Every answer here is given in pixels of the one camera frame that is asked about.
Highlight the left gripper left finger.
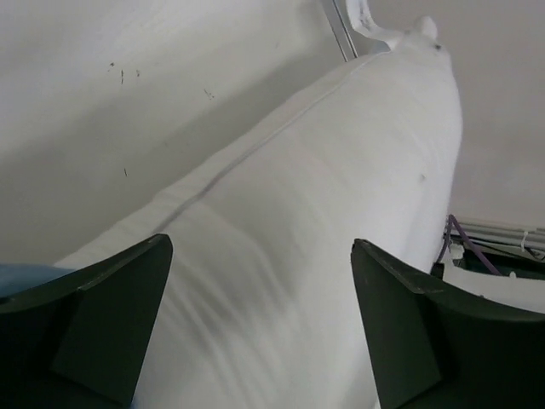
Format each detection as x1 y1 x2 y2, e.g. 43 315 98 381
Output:
1 233 173 408

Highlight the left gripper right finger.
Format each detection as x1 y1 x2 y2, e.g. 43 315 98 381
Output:
351 239 544 408

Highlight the blue pillowcase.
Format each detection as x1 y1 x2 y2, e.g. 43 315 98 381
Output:
0 264 73 298

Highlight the white pillow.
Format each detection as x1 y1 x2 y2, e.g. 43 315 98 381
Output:
62 17 462 408

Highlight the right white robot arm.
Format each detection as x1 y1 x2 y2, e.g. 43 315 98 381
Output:
436 250 544 314

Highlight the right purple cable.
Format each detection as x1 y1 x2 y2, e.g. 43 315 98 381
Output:
436 215 508 278

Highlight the aluminium rail frame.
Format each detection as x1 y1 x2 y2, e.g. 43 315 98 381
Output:
320 0 359 61

